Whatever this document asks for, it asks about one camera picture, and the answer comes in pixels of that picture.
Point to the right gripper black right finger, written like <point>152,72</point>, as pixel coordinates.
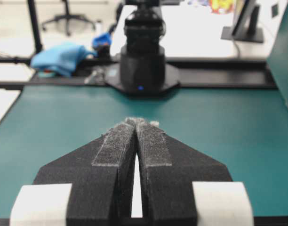
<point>184,187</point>

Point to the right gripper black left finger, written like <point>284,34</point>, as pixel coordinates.
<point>86,187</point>

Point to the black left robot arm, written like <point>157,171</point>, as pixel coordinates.
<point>142,68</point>

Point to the blue cloth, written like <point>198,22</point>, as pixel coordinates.
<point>62,59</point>

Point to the black office chair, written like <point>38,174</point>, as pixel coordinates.
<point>67,17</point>

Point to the black monitor stand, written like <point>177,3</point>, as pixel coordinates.
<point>244,25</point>

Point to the colourful toy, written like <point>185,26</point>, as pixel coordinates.
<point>216,6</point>

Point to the blue handled tool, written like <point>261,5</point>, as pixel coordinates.
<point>101,40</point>

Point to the black aluminium frame rail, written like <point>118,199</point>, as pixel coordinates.
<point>192,74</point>

